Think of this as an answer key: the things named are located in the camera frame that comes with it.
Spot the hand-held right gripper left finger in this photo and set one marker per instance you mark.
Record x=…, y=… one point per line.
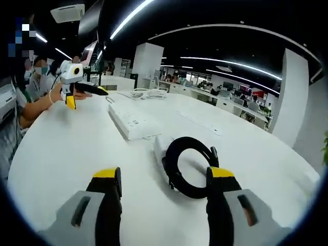
x=77, y=220

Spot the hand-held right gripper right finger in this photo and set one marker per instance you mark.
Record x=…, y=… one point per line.
x=230, y=220

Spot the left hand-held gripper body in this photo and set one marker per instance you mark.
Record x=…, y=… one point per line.
x=69, y=74

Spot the white power strip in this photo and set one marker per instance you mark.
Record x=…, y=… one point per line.
x=133, y=120

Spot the white charger adapter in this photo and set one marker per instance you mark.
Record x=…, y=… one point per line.
x=160, y=146

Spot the white desk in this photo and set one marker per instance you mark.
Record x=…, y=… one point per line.
x=64, y=143

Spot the person's left hand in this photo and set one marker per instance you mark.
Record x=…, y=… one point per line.
x=82, y=96

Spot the black laptop stand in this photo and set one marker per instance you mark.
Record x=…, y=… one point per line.
x=93, y=70

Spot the white wristband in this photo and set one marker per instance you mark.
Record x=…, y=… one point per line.
x=51, y=97

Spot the open laptop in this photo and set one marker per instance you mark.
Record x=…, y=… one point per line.
x=88, y=53

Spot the small black box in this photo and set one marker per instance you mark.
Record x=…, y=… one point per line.
x=134, y=77

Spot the large dark monitor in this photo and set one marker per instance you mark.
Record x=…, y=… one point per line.
x=89, y=18

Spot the white ceiling air conditioner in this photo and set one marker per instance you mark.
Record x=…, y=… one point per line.
x=66, y=12

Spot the white boxy equipment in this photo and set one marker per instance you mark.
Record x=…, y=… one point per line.
x=6, y=100

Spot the white office chair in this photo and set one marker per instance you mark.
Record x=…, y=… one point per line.
x=156, y=78

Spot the person's striped shirt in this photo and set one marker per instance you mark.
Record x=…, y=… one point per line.
x=10, y=143

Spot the row of white office desks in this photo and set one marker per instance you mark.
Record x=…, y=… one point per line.
x=230, y=105

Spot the group of distant office workers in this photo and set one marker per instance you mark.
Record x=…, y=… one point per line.
x=253, y=103

